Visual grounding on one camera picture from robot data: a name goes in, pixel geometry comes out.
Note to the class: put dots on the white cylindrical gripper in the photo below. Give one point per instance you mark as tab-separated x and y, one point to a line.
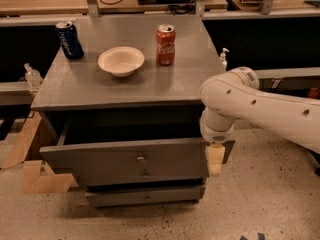
218	135

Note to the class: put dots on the grey top drawer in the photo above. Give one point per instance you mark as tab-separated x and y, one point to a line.
110	143

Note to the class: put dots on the grey drawer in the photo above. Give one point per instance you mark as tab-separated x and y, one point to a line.
140	177
145	196
110	143

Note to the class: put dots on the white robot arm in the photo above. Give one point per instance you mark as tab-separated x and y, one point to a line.
235	94

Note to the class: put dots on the grey bottom drawer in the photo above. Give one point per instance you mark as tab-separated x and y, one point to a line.
145	196

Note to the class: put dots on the grey drawer cabinet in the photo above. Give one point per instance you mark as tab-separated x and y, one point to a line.
76	87

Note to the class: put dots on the grey middle drawer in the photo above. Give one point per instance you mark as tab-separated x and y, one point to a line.
140	177

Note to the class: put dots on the white pump dispenser bottle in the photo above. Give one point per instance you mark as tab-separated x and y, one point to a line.
223	58

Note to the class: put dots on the orange object under bench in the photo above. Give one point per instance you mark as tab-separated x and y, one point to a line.
314	93

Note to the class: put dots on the red cola can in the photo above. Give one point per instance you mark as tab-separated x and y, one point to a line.
165	37

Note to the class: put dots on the white bowl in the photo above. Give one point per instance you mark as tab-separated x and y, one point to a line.
121	61

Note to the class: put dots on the brown cardboard box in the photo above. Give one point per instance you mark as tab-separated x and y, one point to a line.
37	175

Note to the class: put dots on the blue soda can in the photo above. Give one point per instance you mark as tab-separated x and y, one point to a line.
68	37

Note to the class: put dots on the clear plastic bottle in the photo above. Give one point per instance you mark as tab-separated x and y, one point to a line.
33	77

